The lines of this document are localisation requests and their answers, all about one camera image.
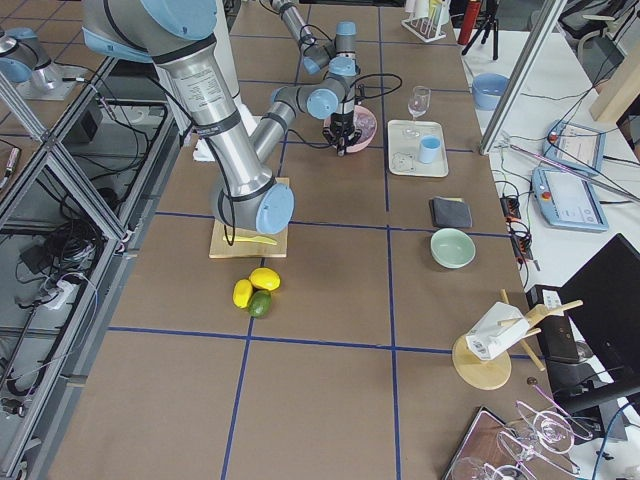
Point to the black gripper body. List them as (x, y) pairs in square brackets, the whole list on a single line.
[(343, 122)]

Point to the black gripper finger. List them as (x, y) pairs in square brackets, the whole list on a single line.
[(353, 145), (339, 145)]

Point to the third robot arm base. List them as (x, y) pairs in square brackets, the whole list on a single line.
[(25, 63)]

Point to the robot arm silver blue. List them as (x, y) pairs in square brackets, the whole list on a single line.
[(332, 100), (178, 38)]

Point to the blue plastic cup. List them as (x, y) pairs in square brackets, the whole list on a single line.
[(429, 149)]

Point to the wooden cup stand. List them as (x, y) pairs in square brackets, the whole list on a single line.
[(493, 374)]

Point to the pink bowl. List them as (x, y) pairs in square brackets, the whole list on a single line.
[(364, 142)]

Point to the cream bear tray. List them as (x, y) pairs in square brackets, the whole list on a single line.
[(406, 152)]

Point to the clear wine glass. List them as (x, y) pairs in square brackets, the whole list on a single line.
[(417, 105)]

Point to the grey folded cloth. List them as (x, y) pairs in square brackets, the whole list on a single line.
[(450, 213)]

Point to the yellow plastic knife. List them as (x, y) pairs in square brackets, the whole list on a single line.
[(256, 239)]

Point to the wooden cutting board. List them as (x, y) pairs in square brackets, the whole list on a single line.
[(245, 247)]

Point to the blue bowl on desk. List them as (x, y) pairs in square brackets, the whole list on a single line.
[(487, 90)]

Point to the green ceramic bowl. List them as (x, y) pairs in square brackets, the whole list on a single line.
[(452, 248)]

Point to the yellow lemon upper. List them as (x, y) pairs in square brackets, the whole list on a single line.
[(265, 278)]

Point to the yellow lemon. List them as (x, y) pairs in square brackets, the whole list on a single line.
[(242, 293), (265, 278)]

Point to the red bottle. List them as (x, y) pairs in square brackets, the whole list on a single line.
[(469, 20)]

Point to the black tripod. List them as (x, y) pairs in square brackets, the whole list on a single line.
[(489, 26)]

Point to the yellow lemon lower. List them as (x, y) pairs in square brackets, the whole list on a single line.
[(242, 293)]

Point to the green lime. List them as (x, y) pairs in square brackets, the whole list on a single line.
[(260, 303)]

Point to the teach pendant near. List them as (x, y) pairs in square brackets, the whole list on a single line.
[(566, 201)]

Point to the teach pendant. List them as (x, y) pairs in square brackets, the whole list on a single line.
[(576, 146), (566, 201)]

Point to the teach pendant far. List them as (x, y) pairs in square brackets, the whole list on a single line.
[(576, 146)]

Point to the white carton on stand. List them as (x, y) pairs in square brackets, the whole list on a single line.
[(500, 327)]

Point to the black monitor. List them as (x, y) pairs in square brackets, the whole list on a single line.
[(608, 320)]

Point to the hanging wine glasses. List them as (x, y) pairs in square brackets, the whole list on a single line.
[(534, 445)]

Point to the white wire cup rack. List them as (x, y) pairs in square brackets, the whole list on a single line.
[(426, 19)]

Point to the aluminium frame post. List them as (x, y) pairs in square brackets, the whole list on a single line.
[(545, 24)]

